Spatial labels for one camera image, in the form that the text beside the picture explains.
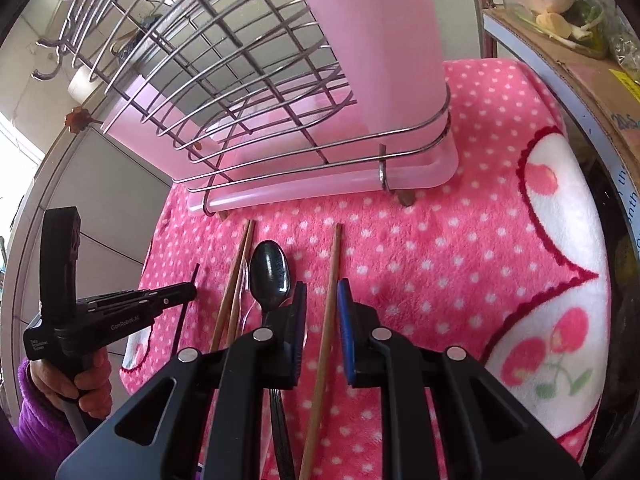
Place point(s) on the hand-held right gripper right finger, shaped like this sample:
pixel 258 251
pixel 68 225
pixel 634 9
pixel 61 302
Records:
pixel 344 330

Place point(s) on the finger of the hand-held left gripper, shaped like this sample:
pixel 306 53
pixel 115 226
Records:
pixel 172 294

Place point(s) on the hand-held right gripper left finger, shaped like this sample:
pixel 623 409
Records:
pixel 297 320

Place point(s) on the black chopstick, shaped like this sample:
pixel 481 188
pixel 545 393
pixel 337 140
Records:
pixel 182 332

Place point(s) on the clear plastic spoon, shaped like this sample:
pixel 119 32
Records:
pixel 248 321

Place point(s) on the black spoon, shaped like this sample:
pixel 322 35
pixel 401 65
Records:
pixel 270 275

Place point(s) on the pink plastic utensil holder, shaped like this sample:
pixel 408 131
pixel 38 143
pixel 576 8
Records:
pixel 380 35

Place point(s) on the person's left forearm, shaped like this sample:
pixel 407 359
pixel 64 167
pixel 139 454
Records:
pixel 40 425

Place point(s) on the person's left hand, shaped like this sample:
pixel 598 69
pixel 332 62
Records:
pixel 95 390

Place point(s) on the pink polka dot blanket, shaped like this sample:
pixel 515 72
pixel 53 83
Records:
pixel 450 260

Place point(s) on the grey lower kitchen cabinets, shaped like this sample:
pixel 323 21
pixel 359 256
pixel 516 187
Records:
pixel 100 185

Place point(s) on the pink plastic drip tray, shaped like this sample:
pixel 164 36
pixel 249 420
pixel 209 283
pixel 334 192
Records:
pixel 350 180

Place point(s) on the white cylinder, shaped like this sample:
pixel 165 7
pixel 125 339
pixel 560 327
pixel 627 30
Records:
pixel 85 85

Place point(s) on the large cardboard box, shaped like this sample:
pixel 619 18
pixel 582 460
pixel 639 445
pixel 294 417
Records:
pixel 590 85

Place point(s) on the clear plastic container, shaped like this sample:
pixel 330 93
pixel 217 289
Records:
pixel 515 14

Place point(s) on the ginger piece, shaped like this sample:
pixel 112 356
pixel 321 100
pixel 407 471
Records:
pixel 550 22

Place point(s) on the green onion stalks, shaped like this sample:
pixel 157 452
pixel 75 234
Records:
pixel 585 30

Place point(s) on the clear plastic bag of greens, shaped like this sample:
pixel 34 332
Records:
pixel 625 40

